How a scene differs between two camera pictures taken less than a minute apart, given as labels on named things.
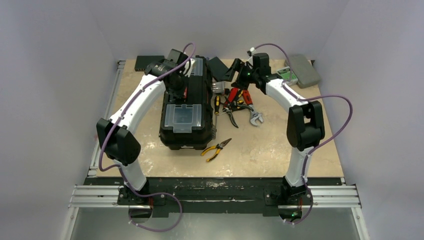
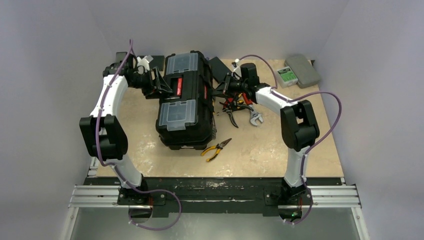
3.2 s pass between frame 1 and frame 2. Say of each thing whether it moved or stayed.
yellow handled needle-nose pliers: stayed
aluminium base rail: stayed
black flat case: stayed
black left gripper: moved
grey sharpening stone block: stayed
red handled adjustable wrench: stayed
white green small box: stayed
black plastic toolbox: moved
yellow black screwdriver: moved
